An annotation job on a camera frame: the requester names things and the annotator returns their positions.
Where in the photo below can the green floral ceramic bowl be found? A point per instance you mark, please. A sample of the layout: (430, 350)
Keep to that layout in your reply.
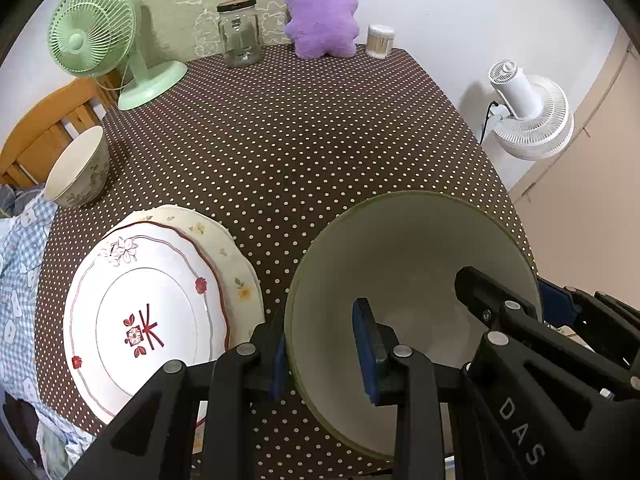
(400, 260)
(75, 160)

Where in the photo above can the yellow floral plate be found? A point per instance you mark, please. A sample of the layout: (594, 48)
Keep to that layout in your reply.
(235, 265)

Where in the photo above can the green desk fan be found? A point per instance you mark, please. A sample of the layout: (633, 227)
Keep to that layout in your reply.
(90, 30)

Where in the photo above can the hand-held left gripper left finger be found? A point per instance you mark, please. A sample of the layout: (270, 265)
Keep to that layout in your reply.
(279, 375)

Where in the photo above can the purple plush toy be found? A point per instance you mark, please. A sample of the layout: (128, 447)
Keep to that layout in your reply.
(320, 15)

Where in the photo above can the brown polka dot tablecloth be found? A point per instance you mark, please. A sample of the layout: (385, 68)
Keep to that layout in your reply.
(300, 135)

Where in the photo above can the white fan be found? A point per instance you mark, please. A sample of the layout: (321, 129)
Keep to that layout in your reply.
(540, 120)

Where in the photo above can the wooden chair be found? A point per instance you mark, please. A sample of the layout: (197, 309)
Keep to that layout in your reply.
(45, 120)

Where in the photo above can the white plate red flowers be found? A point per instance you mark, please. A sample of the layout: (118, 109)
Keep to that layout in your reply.
(160, 285)

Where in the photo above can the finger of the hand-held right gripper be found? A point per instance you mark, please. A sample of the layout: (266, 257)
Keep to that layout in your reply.
(505, 360)
(555, 302)

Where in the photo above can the glass jar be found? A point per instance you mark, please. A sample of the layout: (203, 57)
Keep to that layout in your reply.
(240, 35)

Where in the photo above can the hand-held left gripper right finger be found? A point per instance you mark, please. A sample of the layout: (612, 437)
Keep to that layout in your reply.
(367, 355)

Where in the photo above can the pale patterned cloth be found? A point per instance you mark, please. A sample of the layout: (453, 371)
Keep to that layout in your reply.
(60, 450)

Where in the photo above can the grey cloth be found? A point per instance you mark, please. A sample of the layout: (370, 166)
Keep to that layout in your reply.
(15, 200)

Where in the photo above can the cotton swab container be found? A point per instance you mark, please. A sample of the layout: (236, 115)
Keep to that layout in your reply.
(380, 40)

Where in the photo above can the blue checked cloth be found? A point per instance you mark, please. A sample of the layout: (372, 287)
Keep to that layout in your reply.
(20, 280)

